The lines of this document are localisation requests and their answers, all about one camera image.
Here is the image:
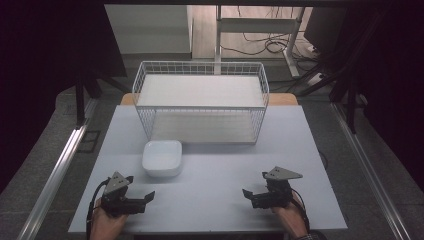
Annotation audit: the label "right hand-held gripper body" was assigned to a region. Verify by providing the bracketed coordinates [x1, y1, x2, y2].
[261, 166, 304, 210]

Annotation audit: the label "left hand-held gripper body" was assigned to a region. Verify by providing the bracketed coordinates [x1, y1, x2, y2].
[100, 171, 135, 218]

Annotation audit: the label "person's left hand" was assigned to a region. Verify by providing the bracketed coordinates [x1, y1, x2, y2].
[89, 198, 130, 240]

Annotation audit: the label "white square plate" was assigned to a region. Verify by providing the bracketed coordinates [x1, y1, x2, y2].
[141, 139, 184, 178]

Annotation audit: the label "dark wrist watch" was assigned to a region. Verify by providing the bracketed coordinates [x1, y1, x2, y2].
[295, 229, 330, 240]

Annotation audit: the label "black metal stand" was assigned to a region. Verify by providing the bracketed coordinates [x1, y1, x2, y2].
[293, 9, 394, 135]
[74, 71, 132, 130]

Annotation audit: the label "white power strip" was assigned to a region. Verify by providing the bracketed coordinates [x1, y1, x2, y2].
[305, 71, 326, 87]

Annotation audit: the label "dark curtain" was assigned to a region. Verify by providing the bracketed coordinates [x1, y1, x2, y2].
[0, 0, 128, 195]
[344, 0, 424, 193]

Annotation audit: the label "white cabinet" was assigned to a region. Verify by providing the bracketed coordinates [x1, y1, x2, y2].
[104, 3, 195, 56]

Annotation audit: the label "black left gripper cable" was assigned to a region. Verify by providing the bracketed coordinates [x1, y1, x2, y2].
[85, 178, 112, 240]

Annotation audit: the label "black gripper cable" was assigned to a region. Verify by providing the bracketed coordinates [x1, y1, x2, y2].
[85, 178, 112, 240]
[290, 187, 312, 235]

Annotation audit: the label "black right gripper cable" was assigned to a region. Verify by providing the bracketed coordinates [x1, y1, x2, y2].
[290, 187, 312, 235]

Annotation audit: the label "aluminium rail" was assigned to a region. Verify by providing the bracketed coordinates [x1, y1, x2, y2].
[16, 99, 98, 240]
[331, 102, 413, 240]

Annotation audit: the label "white wire two-tier rack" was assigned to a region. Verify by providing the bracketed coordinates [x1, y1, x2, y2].
[131, 60, 270, 146]

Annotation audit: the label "black floor cables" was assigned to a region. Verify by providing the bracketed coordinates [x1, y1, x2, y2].
[220, 5, 322, 68]

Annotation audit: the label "white desk frame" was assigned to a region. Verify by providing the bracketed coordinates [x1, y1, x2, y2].
[214, 4, 306, 80]

